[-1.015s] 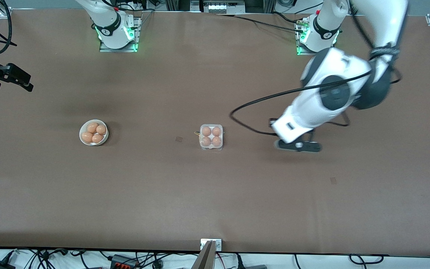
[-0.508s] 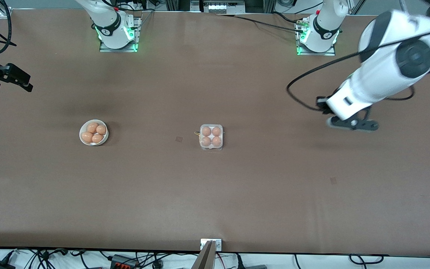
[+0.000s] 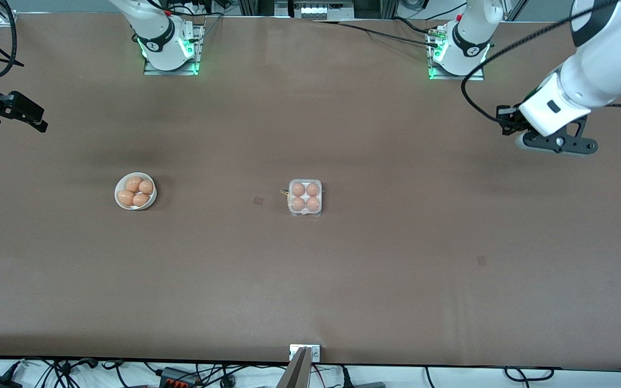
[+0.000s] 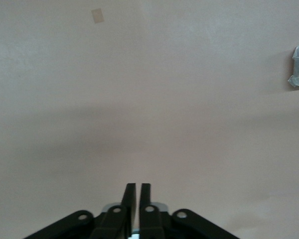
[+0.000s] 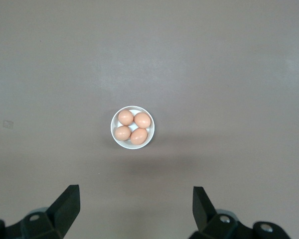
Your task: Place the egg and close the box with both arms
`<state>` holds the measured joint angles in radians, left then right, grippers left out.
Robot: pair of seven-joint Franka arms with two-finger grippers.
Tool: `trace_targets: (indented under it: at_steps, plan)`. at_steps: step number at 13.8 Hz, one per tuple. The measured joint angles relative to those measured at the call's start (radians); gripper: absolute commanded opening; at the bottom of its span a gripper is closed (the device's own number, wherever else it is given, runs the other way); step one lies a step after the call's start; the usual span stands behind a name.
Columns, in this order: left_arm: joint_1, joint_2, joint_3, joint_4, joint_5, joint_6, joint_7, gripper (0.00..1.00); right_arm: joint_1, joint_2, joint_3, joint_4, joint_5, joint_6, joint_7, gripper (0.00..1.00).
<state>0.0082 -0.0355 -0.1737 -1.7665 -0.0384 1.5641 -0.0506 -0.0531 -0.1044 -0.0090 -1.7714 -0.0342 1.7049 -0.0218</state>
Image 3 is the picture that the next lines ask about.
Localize clear plastic egg box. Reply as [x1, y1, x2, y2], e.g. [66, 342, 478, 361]
[287, 178, 323, 218]

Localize black box orange connectors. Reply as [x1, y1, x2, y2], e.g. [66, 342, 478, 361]
[160, 366, 201, 388]

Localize white bowl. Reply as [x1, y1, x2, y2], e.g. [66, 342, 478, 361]
[114, 172, 157, 211]

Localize white power strip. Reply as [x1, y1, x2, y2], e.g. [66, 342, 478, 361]
[293, 0, 355, 20]

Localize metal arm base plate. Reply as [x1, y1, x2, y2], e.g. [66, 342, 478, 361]
[426, 27, 485, 81]
[143, 24, 204, 76]

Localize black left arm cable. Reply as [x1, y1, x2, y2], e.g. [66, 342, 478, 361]
[461, 0, 621, 122]

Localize short curved black cable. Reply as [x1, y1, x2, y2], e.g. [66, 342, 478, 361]
[394, 16, 435, 34]

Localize long black table cable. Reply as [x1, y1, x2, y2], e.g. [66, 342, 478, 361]
[313, 19, 443, 48]

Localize black cable with red plug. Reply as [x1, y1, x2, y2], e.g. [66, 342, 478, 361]
[149, 0, 226, 20]

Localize silver camera mount bracket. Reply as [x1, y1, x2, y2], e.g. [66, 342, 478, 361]
[289, 344, 321, 363]

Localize red floor wire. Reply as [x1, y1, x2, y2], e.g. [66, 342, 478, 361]
[310, 364, 343, 379]

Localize aluminium camera beam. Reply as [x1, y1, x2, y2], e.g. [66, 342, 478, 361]
[277, 347, 312, 388]

